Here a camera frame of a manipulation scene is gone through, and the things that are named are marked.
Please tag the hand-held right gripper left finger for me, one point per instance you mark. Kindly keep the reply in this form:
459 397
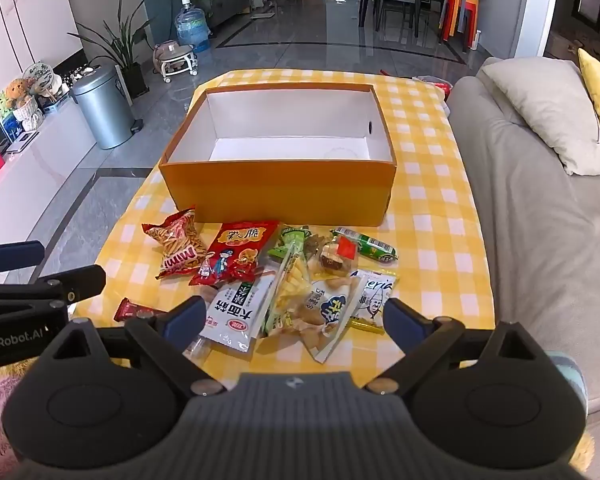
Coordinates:
185 317

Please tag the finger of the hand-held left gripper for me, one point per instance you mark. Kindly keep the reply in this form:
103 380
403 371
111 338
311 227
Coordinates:
75 282
20 255

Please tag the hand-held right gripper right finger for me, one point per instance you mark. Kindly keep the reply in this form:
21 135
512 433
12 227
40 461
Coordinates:
399 319

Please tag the white green noodle packet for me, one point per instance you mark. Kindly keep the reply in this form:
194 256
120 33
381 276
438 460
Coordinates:
240 310

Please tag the dark red bar packet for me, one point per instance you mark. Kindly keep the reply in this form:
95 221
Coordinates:
130 308

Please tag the clear blue print puff packet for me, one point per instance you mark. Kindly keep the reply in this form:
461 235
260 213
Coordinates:
330 310

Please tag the orange stick snack packet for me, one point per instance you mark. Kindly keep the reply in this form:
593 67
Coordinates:
177 242

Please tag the red chip packet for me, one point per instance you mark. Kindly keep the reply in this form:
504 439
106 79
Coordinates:
235 250

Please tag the green white snack bag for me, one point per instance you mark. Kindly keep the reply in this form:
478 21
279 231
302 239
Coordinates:
290 285

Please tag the orange cardboard box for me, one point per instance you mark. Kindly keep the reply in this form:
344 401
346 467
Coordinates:
280 190

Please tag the white face print packet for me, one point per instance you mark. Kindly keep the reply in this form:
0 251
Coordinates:
375 295

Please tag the green wrapped sausage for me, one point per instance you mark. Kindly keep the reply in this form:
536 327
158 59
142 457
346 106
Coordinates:
375 247

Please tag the white low cabinet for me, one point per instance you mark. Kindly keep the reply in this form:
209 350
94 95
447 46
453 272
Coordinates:
35 175

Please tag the small clear cake packet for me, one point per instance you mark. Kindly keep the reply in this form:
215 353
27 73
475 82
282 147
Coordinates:
335 260

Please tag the yellow checked tablecloth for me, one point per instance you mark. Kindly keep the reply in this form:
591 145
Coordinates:
430 210

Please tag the grey sofa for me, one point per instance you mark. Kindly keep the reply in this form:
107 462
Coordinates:
530 235

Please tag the brown plush toy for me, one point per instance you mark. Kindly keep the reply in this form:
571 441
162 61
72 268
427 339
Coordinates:
17 92

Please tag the grey metal trash can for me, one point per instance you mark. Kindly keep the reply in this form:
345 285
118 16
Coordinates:
102 110

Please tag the teal cloth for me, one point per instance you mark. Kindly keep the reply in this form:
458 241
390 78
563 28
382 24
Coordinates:
570 380

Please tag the potted long leaf plant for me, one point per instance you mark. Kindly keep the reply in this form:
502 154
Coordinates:
125 55

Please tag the red snack bag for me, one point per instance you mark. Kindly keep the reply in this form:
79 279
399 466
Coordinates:
437 85

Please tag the small wheeled stool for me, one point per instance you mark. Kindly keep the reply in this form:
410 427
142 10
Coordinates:
175 55

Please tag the grey pillow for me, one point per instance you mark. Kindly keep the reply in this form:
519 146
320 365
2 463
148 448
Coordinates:
540 105

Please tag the blue water bottle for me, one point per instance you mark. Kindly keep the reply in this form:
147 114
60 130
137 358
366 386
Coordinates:
192 27

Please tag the stack of red orange stools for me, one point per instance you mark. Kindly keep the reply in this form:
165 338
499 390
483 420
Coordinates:
460 10

